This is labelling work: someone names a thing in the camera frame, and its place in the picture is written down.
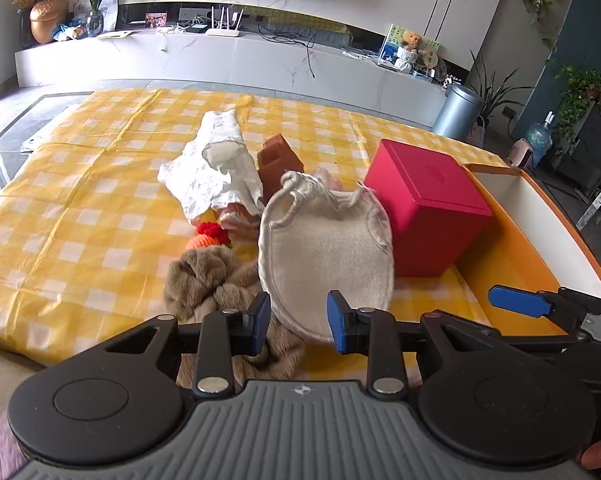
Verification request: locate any brown braided plush towel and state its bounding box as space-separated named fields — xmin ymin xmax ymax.
xmin=164 ymin=246 xmax=305 ymax=387

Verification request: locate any orange crochet fruit toy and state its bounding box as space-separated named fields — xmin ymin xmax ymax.
xmin=186 ymin=209 xmax=231 ymax=250

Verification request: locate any beige bath mitt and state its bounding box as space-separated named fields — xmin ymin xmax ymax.
xmin=258 ymin=171 xmax=395 ymax=344

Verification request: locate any white cloth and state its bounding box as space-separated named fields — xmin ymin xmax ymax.
xmin=157 ymin=110 xmax=264 ymax=221

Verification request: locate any brown sponge block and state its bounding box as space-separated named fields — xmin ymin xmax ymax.
xmin=257 ymin=134 xmax=304 ymax=204

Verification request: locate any pink white crochet pad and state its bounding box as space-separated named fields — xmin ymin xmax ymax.
xmin=218 ymin=167 xmax=344 ymax=240

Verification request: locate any orange cardboard box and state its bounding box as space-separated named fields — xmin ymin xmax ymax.
xmin=456 ymin=164 xmax=601 ymax=336

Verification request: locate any red square box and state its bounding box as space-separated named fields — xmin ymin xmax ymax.
xmin=363 ymin=139 xmax=493 ymax=278

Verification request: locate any blue water jug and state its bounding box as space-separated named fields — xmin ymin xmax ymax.
xmin=524 ymin=110 xmax=555 ymax=168

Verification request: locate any grey metal trash can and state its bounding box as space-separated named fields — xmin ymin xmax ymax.
xmin=432 ymin=84 xmax=484 ymax=141

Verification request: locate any potted floor plant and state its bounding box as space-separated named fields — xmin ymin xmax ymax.
xmin=468 ymin=52 xmax=533 ymax=148

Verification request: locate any hanging ivy plant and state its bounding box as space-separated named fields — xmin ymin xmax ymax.
xmin=514 ymin=0 xmax=601 ymax=153

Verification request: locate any white marble tv bench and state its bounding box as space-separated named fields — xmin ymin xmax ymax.
xmin=15 ymin=30 xmax=445 ymax=128

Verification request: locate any purple fluffy blanket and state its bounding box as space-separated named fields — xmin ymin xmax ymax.
xmin=0 ymin=412 xmax=26 ymax=480

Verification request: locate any teddy bear figure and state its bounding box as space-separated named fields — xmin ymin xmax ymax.
xmin=394 ymin=30 xmax=422 ymax=73

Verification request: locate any white wifi router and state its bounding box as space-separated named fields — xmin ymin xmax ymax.
xmin=205 ymin=6 xmax=244 ymax=38

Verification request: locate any golden acorn jar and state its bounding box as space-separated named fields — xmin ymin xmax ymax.
xmin=29 ymin=0 xmax=68 ymax=44

